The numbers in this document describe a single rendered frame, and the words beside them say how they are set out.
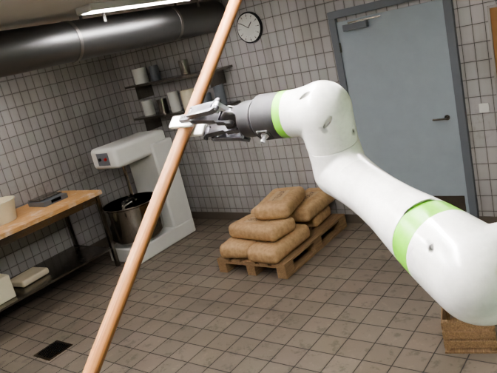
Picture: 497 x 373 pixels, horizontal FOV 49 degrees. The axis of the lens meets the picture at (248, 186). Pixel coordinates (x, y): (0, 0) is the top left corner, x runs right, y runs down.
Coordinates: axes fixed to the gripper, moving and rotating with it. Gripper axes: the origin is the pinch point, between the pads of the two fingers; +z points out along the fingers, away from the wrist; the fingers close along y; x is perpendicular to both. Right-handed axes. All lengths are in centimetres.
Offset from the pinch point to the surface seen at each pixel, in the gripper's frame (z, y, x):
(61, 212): 412, 229, 88
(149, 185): 405, 317, 168
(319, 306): 134, 303, 45
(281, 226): 196, 310, 116
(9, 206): 438, 190, 76
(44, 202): 437, 221, 96
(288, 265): 187, 323, 84
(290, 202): 196, 313, 143
